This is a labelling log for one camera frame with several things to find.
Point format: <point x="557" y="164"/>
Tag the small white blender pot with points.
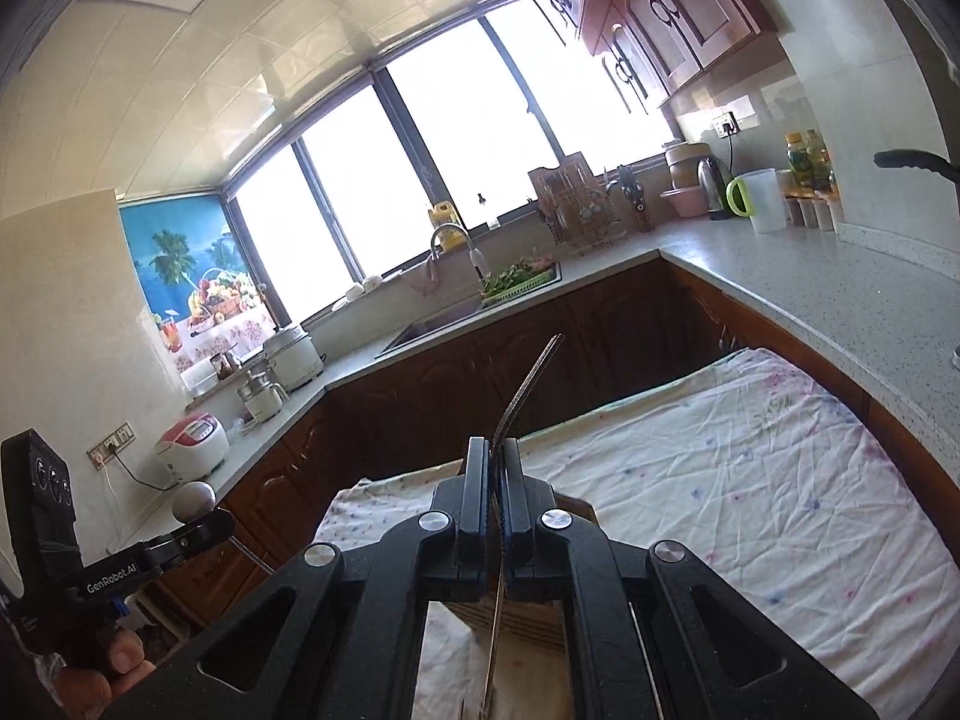
<point x="261" y="397"/>

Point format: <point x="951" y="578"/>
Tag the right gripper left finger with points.
<point x="334" y="634"/>

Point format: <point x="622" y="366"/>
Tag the white electric cooker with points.
<point x="293" y="358"/>

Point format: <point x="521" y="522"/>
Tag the curved sink faucet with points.
<point x="450" y="237"/>

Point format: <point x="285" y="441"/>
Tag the oil bottles group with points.
<point x="809" y="160"/>

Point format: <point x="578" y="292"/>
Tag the floral white tablecloth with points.
<point x="783" y="492"/>

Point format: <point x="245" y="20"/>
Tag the wooden utensil holder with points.
<point x="535" y="623"/>

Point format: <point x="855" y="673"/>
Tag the wall power outlet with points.
<point x="103" y="452"/>

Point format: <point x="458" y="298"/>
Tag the white red rice cooker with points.
<point x="193" y="447"/>

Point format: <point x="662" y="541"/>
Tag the green vegetables basket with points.
<point x="517" y="273"/>

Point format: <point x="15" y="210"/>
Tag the steel electric kettle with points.
<point x="713" y="183"/>

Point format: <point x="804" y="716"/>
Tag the tropical fruit window poster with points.
<point x="198" y="288"/>

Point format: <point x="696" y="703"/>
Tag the green handled white jug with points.
<point x="756" y="196"/>

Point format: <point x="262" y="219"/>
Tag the pink basin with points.
<point x="688" y="202"/>

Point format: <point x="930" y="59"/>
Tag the person's left hand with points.
<point x="87" y="693"/>

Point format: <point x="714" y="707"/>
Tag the upper wooden cabinets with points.
<point x="659" y="46"/>

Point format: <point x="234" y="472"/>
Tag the black wok with handle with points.
<point x="917" y="159"/>

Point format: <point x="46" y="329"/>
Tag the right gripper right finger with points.
<point x="654" y="632"/>

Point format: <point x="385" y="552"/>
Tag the dish drying rack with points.
<point x="574" y="205"/>

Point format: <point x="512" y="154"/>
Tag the dark handled fork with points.
<point x="482" y="708"/>

